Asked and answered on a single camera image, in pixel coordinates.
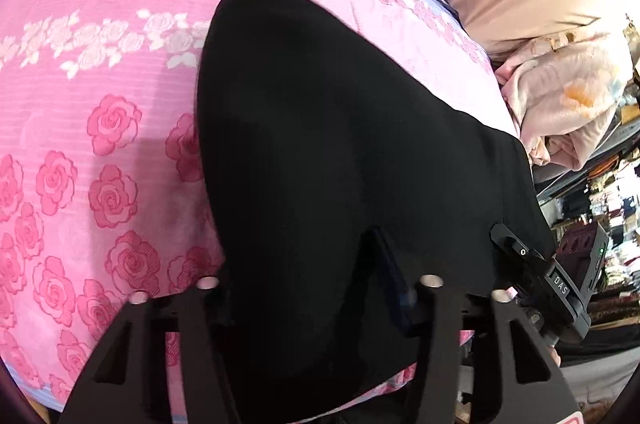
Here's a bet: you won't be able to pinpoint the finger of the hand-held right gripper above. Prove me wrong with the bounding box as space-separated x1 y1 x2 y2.
489 223 555 277

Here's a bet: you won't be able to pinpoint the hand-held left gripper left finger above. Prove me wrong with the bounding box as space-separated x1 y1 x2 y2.
67 276 237 424

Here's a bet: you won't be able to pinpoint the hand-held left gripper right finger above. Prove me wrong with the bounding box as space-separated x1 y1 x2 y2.
372 228 581 424

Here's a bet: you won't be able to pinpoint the black pants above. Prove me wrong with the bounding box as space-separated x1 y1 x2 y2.
196 0 557 424

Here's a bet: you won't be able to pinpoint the pile of assorted goods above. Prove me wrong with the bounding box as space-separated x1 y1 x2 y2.
532 11 640 300

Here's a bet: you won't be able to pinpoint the pale fleece blanket orange print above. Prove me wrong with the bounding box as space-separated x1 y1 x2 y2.
494 20 632 171

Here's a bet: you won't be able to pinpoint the pink floral blanket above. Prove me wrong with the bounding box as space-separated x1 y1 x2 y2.
0 0 522 421

